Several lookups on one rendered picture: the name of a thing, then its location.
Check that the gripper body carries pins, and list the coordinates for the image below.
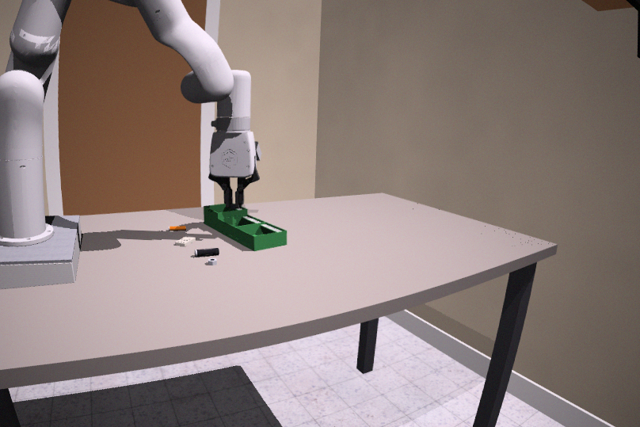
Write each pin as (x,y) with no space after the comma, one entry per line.
(232,154)

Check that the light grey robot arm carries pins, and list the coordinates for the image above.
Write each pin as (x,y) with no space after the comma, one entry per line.
(34,42)

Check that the black aa battery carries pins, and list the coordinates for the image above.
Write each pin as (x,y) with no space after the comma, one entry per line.
(206,252)

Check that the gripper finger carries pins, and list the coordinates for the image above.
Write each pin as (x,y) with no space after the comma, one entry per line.
(239,194)
(224,183)

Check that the dark green bin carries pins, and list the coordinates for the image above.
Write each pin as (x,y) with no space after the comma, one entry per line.
(234,225)

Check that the white domino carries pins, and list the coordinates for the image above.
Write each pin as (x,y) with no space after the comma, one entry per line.
(185,241)

